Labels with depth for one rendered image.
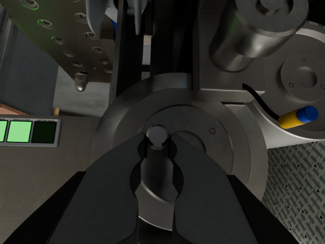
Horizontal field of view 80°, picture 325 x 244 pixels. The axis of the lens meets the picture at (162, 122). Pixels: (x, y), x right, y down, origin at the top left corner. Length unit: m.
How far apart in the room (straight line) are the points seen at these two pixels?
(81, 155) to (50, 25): 0.29
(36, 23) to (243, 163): 0.39
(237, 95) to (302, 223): 0.23
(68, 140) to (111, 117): 0.38
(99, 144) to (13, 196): 0.45
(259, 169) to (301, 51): 0.13
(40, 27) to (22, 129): 0.27
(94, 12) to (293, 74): 0.19
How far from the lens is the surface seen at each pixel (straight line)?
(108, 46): 0.40
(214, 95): 0.16
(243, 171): 0.17
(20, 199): 0.59
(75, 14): 0.38
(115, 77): 0.19
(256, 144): 0.18
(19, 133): 0.60
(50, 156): 0.56
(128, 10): 0.24
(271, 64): 0.23
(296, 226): 0.35
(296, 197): 0.34
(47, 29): 0.43
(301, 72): 0.24
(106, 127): 0.17
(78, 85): 0.56
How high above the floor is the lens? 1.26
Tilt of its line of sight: 13 degrees down
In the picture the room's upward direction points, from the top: 179 degrees counter-clockwise
